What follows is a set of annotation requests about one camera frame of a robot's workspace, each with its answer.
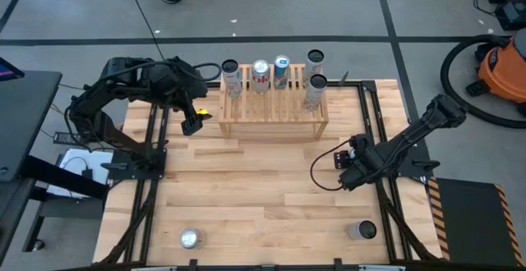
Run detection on black mat hazard stripes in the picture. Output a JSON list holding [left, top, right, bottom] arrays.
[[427, 176, 526, 268]]

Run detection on teal silver Red Bull can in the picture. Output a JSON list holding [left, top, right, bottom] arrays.
[[273, 54, 292, 90], [333, 149, 357, 170]]

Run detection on black desk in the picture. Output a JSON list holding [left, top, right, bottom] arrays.
[[0, 70, 110, 260]]

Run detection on long thin black cable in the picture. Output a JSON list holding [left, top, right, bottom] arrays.
[[124, 0, 165, 61]]

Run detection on Celsius can pineapple print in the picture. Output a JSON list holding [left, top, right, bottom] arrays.
[[302, 73, 329, 113]]

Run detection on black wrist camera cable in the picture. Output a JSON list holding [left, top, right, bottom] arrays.
[[180, 61, 224, 82], [309, 139, 353, 192]]

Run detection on black left wrist camera cable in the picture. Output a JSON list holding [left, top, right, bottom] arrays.
[[180, 61, 224, 82]]

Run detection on black computer monitor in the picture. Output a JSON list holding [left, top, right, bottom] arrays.
[[0, 56, 25, 82]]

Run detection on orange shop vacuum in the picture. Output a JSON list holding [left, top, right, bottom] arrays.
[[466, 28, 526, 116], [439, 34, 526, 131]]

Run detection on black equipment cases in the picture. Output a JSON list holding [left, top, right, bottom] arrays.
[[472, 0, 526, 32]]

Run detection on silver Diet Coke can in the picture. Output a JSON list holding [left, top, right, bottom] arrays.
[[251, 59, 272, 94], [179, 227, 207, 250]]

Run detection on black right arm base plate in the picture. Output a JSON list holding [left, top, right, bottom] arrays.
[[365, 139, 441, 178]]

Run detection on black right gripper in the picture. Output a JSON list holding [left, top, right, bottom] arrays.
[[336, 133, 375, 192]]

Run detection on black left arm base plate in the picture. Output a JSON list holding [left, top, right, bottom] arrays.
[[100, 147, 168, 181]]

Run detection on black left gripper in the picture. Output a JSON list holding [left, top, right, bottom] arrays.
[[175, 71, 214, 137]]

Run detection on wooden slatted shelf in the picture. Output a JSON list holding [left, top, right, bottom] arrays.
[[217, 63, 330, 140]]

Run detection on black aluminium rig frame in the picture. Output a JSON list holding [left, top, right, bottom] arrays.
[[53, 80, 526, 271]]

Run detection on white Celsius can black lid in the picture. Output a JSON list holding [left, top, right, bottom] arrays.
[[220, 58, 243, 99], [345, 219, 378, 241], [302, 48, 325, 88]]

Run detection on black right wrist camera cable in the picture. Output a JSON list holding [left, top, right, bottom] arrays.
[[309, 139, 353, 192]]

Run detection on white flat box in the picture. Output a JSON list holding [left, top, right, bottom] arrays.
[[46, 147, 115, 200]]

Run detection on black power adapter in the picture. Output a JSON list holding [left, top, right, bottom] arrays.
[[52, 131, 86, 146]]

